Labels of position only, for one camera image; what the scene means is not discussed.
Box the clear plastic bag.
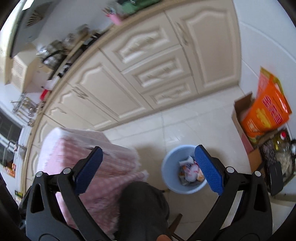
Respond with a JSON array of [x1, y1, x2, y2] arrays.
[[179, 156, 205, 186]]

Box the blue trash bin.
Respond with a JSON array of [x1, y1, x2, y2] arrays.
[[161, 145, 207, 195]]

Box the kitchen window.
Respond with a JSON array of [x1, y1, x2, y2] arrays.
[[0, 110, 22, 168]]

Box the cream kitchen cabinets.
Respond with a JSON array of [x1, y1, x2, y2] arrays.
[[22, 1, 240, 181]]

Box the pink checked tablecloth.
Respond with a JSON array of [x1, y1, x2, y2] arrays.
[[36, 128, 149, 238]]

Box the cooking oil bottle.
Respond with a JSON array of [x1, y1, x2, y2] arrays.
[[272, 131, 290, 153]]

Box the person's dark trouser leg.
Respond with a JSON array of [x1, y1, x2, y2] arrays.
[[114, 181, 170, 240]]

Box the cardboard box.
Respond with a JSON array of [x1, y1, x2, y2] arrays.
[[232, 92, 286, 172]]

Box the orange rice bag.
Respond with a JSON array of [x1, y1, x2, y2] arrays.
[[240, 67, 292, 145]]

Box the hanging utensil rack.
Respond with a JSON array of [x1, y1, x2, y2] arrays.
[[11, 93, 40, 127]]

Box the red box on counter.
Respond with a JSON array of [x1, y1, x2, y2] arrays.
[[40, 89, 52, 102]]

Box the black gas stove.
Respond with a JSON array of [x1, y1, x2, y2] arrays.
[[48, 31, 103, 80]]

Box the steel stock pot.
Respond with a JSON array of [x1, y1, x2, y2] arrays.
[[36, 40, 66, 70]]

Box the range hood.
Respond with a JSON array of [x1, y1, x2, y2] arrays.
[[10, 0, 60, 58]]

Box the pink utensil holder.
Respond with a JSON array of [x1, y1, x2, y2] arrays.
[[102, 7, 122, 26]]

